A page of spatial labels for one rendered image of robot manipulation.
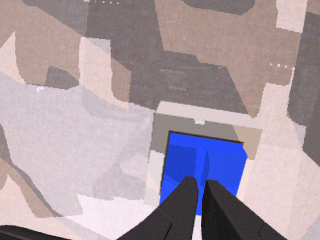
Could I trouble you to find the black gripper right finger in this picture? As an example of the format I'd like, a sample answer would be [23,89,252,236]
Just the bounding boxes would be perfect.
[201,179,287,240]

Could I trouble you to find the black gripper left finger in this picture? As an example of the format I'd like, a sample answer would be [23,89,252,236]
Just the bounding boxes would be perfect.
[0,176,199,240]

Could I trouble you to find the blue button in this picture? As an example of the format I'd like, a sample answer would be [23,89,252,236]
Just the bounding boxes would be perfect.
[143,101,263,216]

